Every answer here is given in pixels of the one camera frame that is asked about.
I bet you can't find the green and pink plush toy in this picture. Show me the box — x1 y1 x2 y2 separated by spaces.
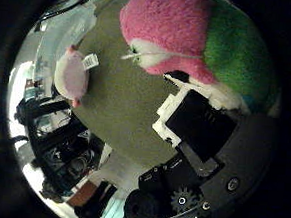
113 0 288 116

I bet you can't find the pink axolotl plush toy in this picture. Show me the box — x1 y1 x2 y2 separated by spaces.
51 44 102 111

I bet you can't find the clear plastic container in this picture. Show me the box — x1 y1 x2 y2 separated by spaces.
31 0 99 98

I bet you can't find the olive green table mat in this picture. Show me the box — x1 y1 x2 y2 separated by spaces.
67 0 212 172

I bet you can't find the red-brown floor board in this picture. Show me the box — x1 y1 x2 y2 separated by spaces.
68 178 98 209

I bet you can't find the black cable bundle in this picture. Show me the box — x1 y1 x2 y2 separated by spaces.
33 0 95 28

